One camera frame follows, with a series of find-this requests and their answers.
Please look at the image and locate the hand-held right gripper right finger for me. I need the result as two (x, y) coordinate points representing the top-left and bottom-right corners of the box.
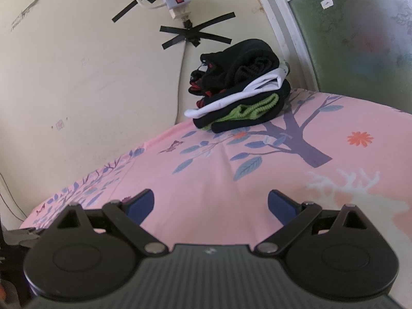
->
(255, 190), (374, 259)

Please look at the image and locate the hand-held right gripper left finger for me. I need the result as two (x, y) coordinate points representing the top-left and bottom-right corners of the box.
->
(48, 188), (168, 259)

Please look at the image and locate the black and red garment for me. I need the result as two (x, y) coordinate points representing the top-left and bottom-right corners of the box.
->
(188, 39), (280, 108)

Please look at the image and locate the pink printed bed sheet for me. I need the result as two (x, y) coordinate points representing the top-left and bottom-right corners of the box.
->
(19, 88), (412, 309)

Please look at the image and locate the black folded garment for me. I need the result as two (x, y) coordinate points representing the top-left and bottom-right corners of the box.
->
(193, 79), (292, 133)

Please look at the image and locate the white folded garment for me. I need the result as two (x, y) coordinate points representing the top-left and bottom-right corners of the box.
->
(184, 66), (289, 118)

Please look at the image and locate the frosted window glass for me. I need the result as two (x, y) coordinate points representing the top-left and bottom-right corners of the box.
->
(273, 0), (412, 115)

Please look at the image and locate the black tape star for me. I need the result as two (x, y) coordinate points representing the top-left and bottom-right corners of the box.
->
(160, 12), (236, 51)

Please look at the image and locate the thin dark wire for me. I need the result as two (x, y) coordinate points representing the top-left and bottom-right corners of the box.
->
(0, 172), (27, 223)

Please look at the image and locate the white window frame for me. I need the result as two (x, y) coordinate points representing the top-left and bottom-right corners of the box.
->
(246, 0), (323, 92)

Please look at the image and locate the white power cable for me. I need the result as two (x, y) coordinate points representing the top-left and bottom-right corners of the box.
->
(135, 0), (168, 10)

